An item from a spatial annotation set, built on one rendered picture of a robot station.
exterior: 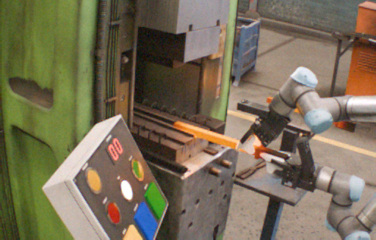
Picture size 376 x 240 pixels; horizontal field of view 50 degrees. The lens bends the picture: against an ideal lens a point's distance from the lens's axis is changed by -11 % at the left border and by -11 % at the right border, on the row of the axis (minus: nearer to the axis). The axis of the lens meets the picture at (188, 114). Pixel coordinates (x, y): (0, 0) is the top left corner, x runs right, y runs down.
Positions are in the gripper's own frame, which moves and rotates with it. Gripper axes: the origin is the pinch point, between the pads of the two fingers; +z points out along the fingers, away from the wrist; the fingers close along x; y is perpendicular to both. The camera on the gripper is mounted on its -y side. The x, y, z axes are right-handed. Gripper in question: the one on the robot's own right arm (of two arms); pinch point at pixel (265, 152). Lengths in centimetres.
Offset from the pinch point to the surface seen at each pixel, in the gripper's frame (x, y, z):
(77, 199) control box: -72, -14, 8
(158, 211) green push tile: -45.4, 2.0, 7.6
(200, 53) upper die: -3.2, -27.2, 25.5
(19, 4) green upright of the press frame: -38, -41, 77
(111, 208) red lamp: -64, -9, 6
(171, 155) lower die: -12.0, 6.0, 27.5
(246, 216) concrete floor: 102, 102, 44
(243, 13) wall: 727, 84, 375
